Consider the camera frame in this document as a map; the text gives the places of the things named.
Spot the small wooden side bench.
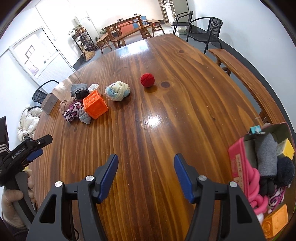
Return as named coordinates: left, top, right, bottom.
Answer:
left=96, top=33, right=113, bottom=55

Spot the yellow foam block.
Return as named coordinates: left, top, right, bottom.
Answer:
left=276, top=138, right=295, bottom=160

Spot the gloved left hand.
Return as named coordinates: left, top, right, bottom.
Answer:
left=1, top=169, right=37, bottom=229

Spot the navy grey sock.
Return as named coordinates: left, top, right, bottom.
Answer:
left=275, top=157, right=295, bottom=187

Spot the far black metal chair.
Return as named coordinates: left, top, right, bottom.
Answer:
left=172, top=11, right=194, bottom=35

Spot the red cardboard storage box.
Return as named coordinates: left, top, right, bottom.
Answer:
left=228, top=123, right=295, bottom=240

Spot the near black metal chair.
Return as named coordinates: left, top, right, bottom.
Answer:
left=186, top=16, right=224, bottom=54

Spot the cream blue knotted cloth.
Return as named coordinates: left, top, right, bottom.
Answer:
left=105, top=81, right=130, bottom=102

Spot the white plastic cup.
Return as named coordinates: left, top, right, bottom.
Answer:
left=88, top=83, right=99, bottom=93

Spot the background wooden bench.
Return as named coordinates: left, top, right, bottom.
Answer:
left=111, top=25, right=152, bottom=48

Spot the tan knotted cloth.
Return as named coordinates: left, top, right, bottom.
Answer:
left=59, top=97, right=76, bottom=114

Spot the pink leopard sock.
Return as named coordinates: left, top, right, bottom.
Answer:
left=64, top=101, right=83, bottom=122

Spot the pink knotted rubber tube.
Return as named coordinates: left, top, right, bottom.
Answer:
left=245, top=166, right=268, bottom=215

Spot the wooden bench beside table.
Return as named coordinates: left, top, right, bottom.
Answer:
left=209, top=49, right=285, bottom=124

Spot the left black metal chair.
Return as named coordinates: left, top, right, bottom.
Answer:
left=32, top=79, right=59, bottom=104

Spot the small grey sock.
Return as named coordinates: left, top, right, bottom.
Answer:
left=78, top=108, right=91, bottom=125

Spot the wooden stool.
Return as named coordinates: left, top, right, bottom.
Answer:
left=145, top=19, right=165, bottom=37

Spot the teal binder clip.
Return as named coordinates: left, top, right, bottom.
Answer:
left=248, top=125, right=265, bottom=135

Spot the red yarn ball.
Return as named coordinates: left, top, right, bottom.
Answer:
left=140, top=73, right=155, bottom=88

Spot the light orange rubber cube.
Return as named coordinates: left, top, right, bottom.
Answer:
left=261, top=204, right=288, bottom=239

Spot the grey cardboard box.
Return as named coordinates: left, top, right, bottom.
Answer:
left=41, top=93, right=58, bottom=115

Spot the background wooden table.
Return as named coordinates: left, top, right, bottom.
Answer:
left=105, top=15, right=145, bottom=40

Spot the grey knit beanie bundle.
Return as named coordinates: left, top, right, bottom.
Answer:
left=70, top=83, right=90, bottom=101

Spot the dark orange rubber cube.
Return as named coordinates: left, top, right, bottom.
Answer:
left=83, top=90, right=108, bottom=120

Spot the white jacket on chair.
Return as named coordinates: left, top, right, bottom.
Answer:
left=17, top=106, right=42, bottom=142

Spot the black metal chair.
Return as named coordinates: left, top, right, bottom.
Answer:
left=172, top=11, right=194, bottom=35
left=32, top=79, right=59, bottom=104
left=186, top=16, right=224, bottom=54

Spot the black plant shelf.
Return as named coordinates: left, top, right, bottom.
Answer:
left=70, top=25, right=97, bottom=52

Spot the straw broom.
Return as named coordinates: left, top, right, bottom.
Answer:
left=81, top=46, right=95, bottom=62

